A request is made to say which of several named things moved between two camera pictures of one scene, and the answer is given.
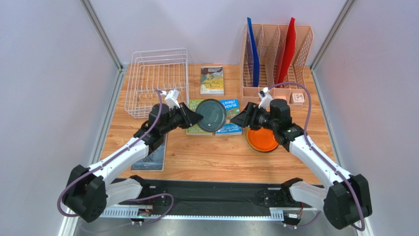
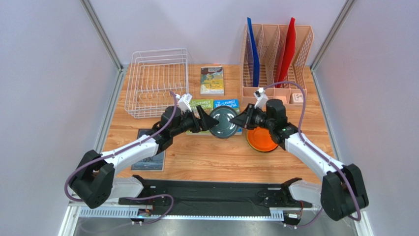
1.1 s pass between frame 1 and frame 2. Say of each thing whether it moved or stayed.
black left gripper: moved
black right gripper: stayed
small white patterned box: stayed
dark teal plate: moved
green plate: stayed
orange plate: stayed
